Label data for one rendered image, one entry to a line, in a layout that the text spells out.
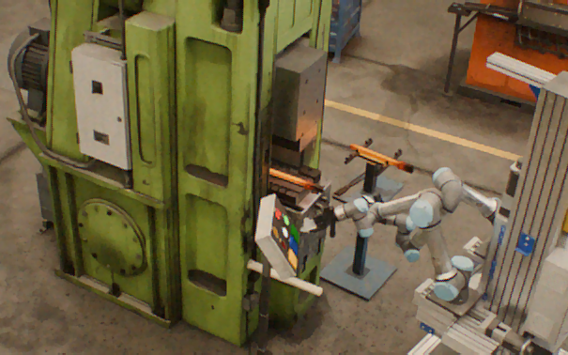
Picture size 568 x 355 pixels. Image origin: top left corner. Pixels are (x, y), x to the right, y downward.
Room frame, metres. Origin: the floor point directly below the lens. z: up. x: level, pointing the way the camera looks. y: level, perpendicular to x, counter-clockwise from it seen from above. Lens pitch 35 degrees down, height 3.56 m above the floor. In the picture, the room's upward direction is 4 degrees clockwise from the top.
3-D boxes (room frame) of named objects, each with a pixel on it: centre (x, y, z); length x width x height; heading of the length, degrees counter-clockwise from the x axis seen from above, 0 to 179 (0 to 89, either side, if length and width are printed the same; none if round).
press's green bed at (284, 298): (3.84, 0.05, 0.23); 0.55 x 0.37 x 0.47; 63
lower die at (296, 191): (3.79, 0.07, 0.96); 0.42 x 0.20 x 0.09; 63
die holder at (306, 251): (3.84, 0.05, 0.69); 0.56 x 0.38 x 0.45; 63
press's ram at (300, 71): (3.82, 0.05, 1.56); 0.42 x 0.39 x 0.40; 63
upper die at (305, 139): (3.79, 0.07, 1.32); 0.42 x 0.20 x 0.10; 63
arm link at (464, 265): (3.05, -0.91, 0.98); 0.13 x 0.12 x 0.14; 148
